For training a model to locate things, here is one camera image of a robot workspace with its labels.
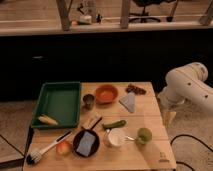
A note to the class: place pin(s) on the red peach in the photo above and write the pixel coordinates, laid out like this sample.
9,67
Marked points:
63,148

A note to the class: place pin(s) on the wooden table leg middle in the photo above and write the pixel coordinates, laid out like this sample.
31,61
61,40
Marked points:
125,9

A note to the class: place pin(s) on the wooden table leg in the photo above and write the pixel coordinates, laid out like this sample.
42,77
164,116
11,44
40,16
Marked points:
63,10
125,9

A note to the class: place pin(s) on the white paper cup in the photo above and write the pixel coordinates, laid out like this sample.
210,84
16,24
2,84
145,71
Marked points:
115,137

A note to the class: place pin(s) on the brown grape bunch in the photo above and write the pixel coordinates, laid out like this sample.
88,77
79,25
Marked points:
135,89

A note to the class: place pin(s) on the grey towel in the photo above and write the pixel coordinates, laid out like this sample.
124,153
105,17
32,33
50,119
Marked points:
128,102

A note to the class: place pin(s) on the blue sponge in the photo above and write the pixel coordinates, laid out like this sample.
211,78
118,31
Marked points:
85,144

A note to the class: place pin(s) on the white dish brush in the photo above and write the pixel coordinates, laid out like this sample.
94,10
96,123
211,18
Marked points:
35,155

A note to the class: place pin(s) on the green apple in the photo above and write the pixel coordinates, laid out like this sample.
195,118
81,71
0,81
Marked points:
144,135

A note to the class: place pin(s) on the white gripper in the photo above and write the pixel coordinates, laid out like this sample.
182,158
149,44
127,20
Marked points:
168,104

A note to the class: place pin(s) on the orange bowl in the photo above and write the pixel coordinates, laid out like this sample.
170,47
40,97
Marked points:
106,94

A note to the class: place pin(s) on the yellow corn cob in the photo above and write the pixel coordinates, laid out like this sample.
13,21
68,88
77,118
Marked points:
47,120

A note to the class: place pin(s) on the small metal cup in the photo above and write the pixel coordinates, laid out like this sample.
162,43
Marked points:
89,100

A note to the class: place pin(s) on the green cucumber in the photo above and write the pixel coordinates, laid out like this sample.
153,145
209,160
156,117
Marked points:
117,124

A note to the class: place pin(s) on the wooden table leg left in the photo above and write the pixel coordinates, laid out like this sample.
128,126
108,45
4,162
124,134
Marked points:
63,10

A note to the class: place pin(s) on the green plastic tray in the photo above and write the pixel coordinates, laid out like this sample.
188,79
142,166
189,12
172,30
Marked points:
59,101

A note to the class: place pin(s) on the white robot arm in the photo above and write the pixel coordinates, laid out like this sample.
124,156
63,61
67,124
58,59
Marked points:
185,83

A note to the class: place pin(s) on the black office chair base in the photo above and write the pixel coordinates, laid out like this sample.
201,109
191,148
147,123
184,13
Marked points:
143,17

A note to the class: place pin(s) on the black frying pan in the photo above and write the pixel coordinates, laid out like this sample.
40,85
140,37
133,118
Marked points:
79,135

